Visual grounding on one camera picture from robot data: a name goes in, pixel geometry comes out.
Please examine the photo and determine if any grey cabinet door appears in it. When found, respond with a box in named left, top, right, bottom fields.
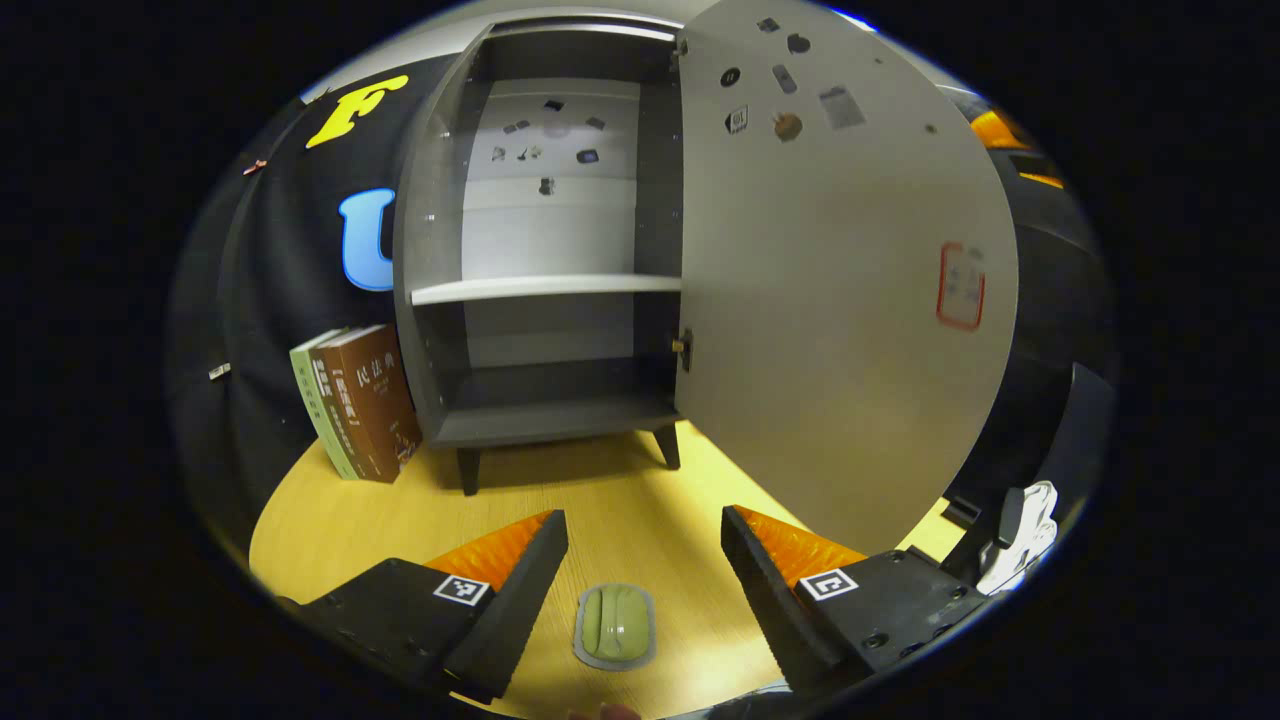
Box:
left=675, top=0, right=1021, bottom=558

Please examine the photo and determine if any brown book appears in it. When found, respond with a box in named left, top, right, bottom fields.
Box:
left=308, top=322, right=424, bottom=485

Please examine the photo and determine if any dark grey chair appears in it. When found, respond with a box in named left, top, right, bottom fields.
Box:
left=1038, top=360, right=1118, bottom=523

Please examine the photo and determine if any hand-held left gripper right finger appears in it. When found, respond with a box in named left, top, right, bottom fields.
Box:
left=720, top=505, right=991, bottom=696

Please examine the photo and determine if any green book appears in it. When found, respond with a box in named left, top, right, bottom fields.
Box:
left=289, top=328, right=363, bottom=482

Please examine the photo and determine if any green bottle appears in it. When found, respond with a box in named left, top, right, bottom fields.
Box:
left=581, top=586, right=651, bottom=662

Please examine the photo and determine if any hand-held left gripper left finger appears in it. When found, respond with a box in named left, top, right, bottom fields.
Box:
left=275, top=508, right=569, bottom=706

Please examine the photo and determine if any grey cabinet shelf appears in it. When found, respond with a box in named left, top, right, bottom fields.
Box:
left=410, top=273, right=684, bottom=307

